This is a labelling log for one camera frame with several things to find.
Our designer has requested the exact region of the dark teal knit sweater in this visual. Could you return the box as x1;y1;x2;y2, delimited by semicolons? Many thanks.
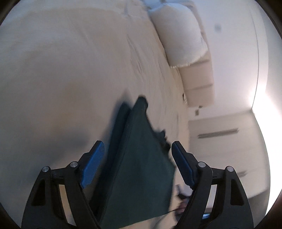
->
89;96;175;228

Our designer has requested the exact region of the white wardrobe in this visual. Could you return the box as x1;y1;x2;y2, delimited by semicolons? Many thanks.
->
189;112;270;211

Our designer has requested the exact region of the beige upholstered headboard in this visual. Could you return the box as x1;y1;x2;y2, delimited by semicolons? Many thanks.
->
178;1;214;107

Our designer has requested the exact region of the white bed sheet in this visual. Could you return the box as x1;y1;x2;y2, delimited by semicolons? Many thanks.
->
1;1;189;224

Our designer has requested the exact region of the white pillow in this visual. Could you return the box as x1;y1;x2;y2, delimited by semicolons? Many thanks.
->
149;3;208;68

